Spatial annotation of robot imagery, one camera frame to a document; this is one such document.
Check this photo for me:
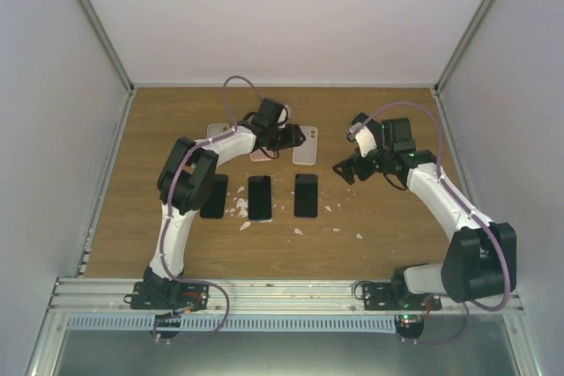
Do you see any blue phone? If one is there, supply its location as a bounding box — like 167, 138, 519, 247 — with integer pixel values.
248, 175, 272, 221

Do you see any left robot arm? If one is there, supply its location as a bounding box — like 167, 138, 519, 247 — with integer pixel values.
143, 98, 308, 309

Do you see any purple phone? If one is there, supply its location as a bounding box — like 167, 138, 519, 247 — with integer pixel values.
293, 173, 318, 218

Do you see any cream cased phone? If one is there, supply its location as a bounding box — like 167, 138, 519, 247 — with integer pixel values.
292, 125, 319, 166

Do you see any bare black phone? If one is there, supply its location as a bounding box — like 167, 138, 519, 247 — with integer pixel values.
351, 113, 369, 129

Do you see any aluminium front rail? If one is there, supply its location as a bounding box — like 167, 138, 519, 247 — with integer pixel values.
48, 277, 525, 318

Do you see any slotted cable duct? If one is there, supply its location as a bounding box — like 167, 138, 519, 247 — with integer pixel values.
67, 313, 396, 334

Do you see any white debris pile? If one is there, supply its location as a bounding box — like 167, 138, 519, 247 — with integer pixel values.
225, 186, 251, 232

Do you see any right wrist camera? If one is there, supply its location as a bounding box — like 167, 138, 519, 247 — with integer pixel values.
347, 120, 382, 158

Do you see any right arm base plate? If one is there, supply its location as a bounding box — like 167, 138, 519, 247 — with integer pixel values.
352, 280, 442, 313

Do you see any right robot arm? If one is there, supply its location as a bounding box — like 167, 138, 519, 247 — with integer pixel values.
347, 114, 516, 312

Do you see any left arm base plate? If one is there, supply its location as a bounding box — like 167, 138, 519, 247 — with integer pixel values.
123, 273, 209, 313

